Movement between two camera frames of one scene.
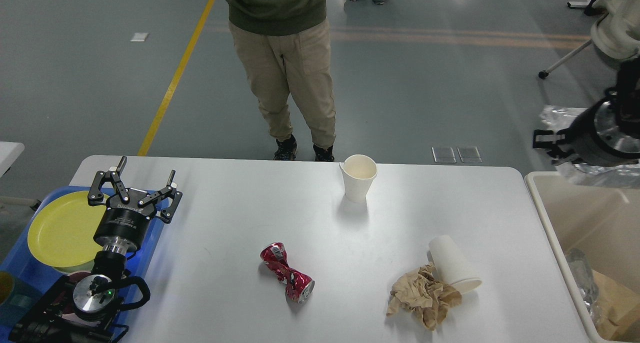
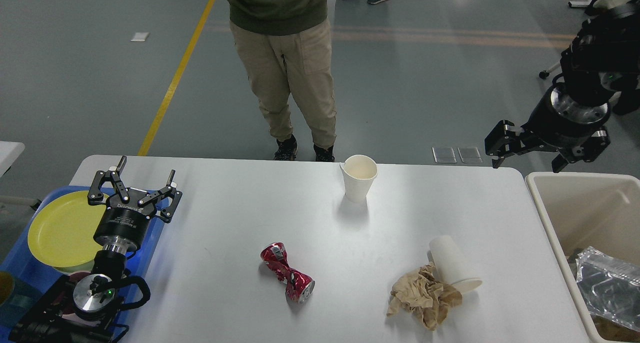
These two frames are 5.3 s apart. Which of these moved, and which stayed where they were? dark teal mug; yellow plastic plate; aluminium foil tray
Moved: aluminium foil tray
Stayed: yellow plastic plate; dark teal mug
